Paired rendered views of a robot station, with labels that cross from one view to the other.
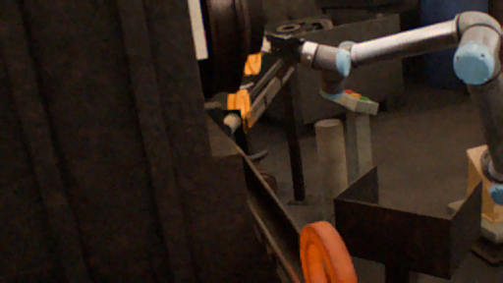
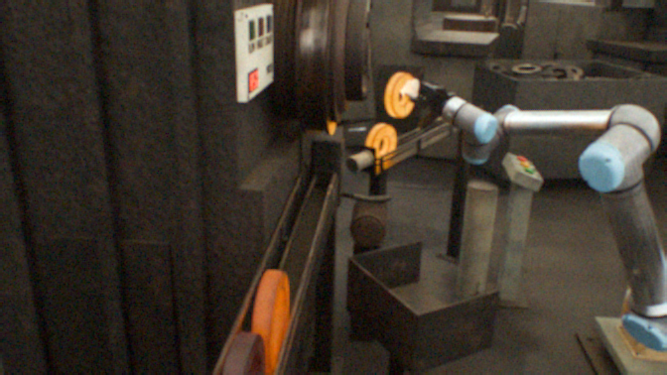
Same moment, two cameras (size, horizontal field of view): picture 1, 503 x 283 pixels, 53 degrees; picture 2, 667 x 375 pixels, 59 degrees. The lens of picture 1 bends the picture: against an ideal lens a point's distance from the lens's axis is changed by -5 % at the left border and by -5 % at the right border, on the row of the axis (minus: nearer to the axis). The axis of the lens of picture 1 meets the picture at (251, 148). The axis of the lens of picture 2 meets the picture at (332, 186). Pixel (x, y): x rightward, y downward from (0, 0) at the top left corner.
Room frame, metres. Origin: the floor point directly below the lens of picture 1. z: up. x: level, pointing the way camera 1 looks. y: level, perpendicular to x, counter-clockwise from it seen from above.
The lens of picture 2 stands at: (-0.09, -0.51, 1.32)
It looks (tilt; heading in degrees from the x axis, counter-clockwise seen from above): 20 degrees down; 19
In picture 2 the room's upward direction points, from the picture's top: 2 degrees clockwise
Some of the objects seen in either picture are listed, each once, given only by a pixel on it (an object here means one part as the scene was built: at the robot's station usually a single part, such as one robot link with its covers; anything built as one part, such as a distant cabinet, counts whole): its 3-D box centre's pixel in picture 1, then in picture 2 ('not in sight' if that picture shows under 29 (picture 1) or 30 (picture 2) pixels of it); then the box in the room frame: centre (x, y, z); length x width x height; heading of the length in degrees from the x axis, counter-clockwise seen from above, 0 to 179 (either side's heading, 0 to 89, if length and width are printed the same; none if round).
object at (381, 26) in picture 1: (320, 67); (553, 120); (4.13, -0.63, 0.39); 1.03 x 0.83 x 0.77; 118
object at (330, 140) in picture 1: (333, 177); (475, 243); (2.21, -0.35, 0.26); 0.12 x 0.12 x 0.52
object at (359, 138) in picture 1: (360, 157); (514, 231); (2.29, -0.50, 0.31); 0.24 x 0.16 x 0.62; 13
